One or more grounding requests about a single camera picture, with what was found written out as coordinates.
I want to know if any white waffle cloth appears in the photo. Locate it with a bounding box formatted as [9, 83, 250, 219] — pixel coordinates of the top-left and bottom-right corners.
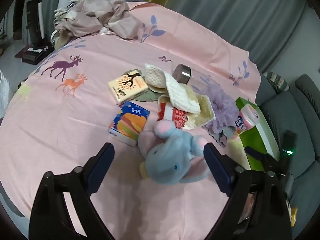
[144, 64, 202, 113]

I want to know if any grey sofa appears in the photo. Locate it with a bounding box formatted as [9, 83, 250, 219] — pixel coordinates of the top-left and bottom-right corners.
[255, 70, 320, 240]

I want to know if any purple bath pouf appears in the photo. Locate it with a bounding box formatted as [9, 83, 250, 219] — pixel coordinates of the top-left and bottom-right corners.
[197, 82, 239, 134]

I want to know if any crumpled beige cloth pile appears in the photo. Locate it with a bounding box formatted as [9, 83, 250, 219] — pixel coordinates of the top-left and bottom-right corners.
[51, 0, 142, 40]

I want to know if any white plastic bag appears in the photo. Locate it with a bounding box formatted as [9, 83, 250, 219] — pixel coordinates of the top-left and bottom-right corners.
[0, 71, 13, 118]

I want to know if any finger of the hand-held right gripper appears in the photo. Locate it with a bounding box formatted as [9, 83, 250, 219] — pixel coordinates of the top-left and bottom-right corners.
[244, 146, 282, 174]

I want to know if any yellow towel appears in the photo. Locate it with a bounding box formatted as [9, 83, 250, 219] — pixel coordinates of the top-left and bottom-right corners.
[157, 84, 216, 130]

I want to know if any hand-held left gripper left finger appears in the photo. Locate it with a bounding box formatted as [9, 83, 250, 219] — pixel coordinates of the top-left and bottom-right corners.
[30, 142, 115, 240]

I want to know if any grey cloth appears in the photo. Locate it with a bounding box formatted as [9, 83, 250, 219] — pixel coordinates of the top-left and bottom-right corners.
[214, 126, 237, 148]

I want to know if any yellow tissue pack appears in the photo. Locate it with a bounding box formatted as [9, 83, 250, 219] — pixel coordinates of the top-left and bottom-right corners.
[108, 69, 149, 105]

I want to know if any green cloth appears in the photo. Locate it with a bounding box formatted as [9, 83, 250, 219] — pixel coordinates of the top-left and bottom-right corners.
[136, 89, 160, 103]

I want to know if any pink printed bedsheet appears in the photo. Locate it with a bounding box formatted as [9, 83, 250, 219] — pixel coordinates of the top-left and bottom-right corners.
[0, 1, 262, 240]

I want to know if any glass bottle with metal cap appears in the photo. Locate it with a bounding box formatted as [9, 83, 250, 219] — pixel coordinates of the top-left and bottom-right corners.
[172, 64, 208, 88]

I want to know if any blue tissue pack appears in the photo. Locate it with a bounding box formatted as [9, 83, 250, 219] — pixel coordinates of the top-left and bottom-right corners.
[108, 101, 151, 147]

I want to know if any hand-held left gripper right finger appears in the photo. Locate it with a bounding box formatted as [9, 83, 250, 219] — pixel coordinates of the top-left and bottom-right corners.
[204, 142, 293, 240]

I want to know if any green box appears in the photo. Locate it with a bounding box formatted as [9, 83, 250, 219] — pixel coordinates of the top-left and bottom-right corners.
[228, 97, 280, 172]

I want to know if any red and white packet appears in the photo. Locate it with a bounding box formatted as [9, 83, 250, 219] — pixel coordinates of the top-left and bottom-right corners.
[157, 99, 190, 129]

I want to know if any striped cushion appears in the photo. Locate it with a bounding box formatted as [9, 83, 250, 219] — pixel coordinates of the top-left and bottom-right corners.
[264, 71, 290, 92]

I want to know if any blue elephant plush toy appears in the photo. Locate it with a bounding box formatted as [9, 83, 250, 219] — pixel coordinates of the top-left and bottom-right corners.
[138, 120, 209, 186]

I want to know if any black upright panel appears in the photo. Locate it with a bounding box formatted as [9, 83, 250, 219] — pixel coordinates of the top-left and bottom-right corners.
[25, 0, 46, 47]

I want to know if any pink lidded jar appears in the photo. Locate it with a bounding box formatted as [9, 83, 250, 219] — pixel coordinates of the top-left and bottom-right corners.
[235, 104, 260, 134]

